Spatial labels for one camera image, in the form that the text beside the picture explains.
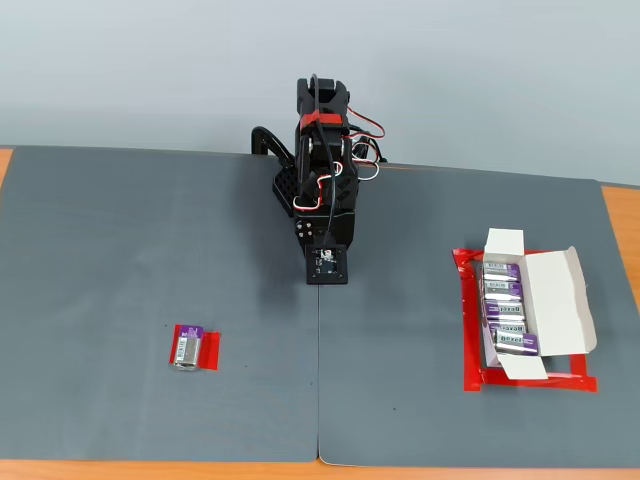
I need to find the black camera cable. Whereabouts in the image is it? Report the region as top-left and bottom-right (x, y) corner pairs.
(308, 73), (337, 257)

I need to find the grey table mat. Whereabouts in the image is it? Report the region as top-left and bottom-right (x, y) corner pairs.
(0, 145), (321, 464)
(317, 162), (640, 470)

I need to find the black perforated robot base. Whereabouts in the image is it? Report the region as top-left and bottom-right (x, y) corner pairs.
(269, 164), (301, 217)

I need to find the black table clamp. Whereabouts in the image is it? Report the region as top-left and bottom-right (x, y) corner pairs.
(249, 126), (292, 167)

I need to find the black power cable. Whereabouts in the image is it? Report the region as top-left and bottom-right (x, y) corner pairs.
(367, 134), (392, 164)

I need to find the red tape frame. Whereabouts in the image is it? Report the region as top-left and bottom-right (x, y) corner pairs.
(452, 247), (600, 394)

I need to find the white cardboard box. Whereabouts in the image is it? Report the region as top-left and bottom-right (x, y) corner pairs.
(481, 228), (599, 381)

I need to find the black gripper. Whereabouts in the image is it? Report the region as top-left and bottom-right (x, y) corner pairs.
(293, 210), (358, 250)

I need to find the red tape band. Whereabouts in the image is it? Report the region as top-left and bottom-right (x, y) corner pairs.
(301, 113), (351, 127)

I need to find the wrist camera module black mount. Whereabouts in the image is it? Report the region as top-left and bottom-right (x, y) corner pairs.
(305, 244), (349, 286)

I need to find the red white servo wire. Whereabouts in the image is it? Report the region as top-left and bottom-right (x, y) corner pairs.
(292, 159), (346, 214)
(349, 142), (382, 181)
(346, 106), (387, 142)

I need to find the red tape patch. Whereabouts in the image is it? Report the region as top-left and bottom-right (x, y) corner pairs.
(168, 323), (222, 372)

